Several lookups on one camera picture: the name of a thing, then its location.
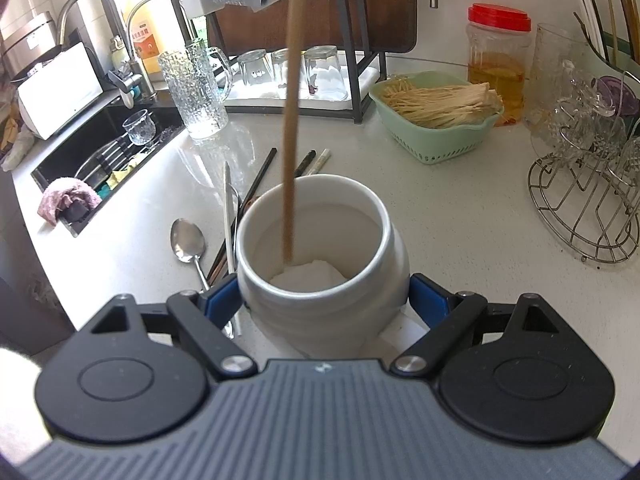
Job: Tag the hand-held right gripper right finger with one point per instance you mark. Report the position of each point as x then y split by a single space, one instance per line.
430 302

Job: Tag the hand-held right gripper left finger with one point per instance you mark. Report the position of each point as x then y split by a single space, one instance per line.
222 302

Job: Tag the black chopstick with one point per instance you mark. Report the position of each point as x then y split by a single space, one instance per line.
225 252
262 172

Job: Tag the metal spoon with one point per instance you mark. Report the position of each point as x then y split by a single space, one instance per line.
187 240

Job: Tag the white ceramic jar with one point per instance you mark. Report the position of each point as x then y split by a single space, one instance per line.
325 320

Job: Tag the long wooden stick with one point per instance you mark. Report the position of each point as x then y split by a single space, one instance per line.
292 110

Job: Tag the textured glass mug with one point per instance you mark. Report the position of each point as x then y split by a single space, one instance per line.
195 95

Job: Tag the green plastic basket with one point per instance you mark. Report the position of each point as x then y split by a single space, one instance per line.
430 145

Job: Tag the dark chopstick with pale band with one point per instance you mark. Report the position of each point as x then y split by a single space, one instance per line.
305 162

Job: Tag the yellow green cloth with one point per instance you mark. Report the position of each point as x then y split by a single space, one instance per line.
127 170

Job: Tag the white tipped chopstick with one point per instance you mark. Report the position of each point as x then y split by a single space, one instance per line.
322 159

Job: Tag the pink cloth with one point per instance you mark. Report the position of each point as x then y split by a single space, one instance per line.
65 197

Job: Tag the small stemmed glass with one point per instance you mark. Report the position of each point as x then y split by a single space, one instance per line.
139 127

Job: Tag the pale dried strips bundle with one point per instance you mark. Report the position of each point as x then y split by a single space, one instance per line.
440 105

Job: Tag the black kitchen sink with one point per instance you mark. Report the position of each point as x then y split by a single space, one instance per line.
85 130

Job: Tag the row of upturned glasses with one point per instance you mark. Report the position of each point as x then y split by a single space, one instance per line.
360 85

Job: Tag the upturned drinking glass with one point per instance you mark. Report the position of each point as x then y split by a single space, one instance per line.
255 72
277 67

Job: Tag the black metal rack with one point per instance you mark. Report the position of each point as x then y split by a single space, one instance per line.
354 70

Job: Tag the cut glass cup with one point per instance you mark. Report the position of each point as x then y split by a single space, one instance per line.
630 150
585 110

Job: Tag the upturned glass with red mark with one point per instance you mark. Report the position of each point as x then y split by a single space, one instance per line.
327 75

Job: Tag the plastic jar with red lid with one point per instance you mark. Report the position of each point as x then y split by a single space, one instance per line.
495 50

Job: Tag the clear glass pitcher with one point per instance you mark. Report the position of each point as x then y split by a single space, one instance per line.
550 70

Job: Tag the white box appliance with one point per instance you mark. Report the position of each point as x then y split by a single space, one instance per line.
55 90

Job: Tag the yellow oil bottle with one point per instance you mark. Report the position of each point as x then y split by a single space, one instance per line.
150 40

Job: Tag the purple plastic item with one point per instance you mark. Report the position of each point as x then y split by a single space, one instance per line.
612 92

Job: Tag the thin chrome faucet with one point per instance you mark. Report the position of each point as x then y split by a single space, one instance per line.
131 20

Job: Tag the dark wooden cutting board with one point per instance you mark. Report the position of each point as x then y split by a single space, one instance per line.
380 5

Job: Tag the silver cooker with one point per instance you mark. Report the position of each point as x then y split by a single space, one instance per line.
30 35

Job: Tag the bundle of assorted chopsticks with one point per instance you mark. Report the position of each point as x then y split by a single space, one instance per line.
582 0

